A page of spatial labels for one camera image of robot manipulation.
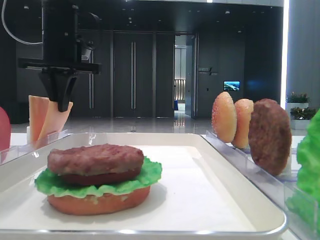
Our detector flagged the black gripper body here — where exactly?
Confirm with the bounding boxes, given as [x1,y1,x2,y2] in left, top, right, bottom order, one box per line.
[18,0,102,75]

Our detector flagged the lettuce on burger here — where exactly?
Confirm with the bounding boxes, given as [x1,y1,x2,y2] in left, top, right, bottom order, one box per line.
[34,157,162,199]

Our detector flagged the sesame bun top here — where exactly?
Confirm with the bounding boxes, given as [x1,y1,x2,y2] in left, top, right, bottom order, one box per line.
[211,91,237,143]

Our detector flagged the clear acrylic rack left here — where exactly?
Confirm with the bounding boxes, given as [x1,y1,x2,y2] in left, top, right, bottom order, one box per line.
[0,126,70,165]

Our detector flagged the white cable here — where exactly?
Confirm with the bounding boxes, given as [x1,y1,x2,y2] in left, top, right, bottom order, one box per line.
[1,0,43,45]

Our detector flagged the tan bun slice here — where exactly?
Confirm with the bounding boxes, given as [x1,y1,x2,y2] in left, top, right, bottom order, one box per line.
[231,98,254,149]

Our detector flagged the potted plants planter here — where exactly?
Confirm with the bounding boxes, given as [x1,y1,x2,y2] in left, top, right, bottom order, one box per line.
[285,92,317,130]

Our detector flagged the cheese slice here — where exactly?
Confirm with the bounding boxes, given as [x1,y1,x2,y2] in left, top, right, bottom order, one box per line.
[35,101,73,148]
[28,95,50,142]

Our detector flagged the green lettuce leaf upright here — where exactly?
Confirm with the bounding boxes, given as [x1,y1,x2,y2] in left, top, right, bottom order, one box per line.
[286,112,320,234]

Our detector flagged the brown meat patty upright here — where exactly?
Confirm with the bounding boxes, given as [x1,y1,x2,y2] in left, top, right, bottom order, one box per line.
[248,98,292,176]

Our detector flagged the red tomato slice upright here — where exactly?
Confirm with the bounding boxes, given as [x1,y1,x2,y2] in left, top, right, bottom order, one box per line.
[0,107,11,151]

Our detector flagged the wall screen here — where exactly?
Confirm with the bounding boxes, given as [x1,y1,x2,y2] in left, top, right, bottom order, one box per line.
[223,81,240,92]

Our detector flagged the clear acrylic rack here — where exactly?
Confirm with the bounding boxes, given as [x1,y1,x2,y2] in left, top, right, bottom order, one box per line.
[204,131,320,240]
[0,126,70,165]

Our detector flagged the upright cheese slice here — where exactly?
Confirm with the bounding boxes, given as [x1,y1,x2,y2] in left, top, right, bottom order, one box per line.
[28,95,50,142]

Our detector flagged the white tray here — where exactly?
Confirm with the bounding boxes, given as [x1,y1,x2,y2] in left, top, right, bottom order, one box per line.
[0,133,288,240]

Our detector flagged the dark double door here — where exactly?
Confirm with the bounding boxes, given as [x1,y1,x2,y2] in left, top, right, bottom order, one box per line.
[69,30,176,118]

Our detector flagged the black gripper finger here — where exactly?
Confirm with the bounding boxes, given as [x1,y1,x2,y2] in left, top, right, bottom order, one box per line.
[38,67,78,112]

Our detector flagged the bottom bun on tray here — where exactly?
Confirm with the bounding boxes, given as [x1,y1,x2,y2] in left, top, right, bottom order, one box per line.
[47,186,151,216]

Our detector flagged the meat patty on burger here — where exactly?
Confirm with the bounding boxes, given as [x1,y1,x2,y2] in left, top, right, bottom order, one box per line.
[47,143,144,176]

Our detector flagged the clear acrylic rack right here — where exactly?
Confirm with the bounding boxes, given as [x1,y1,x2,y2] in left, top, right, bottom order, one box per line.
[204,131,320,240]

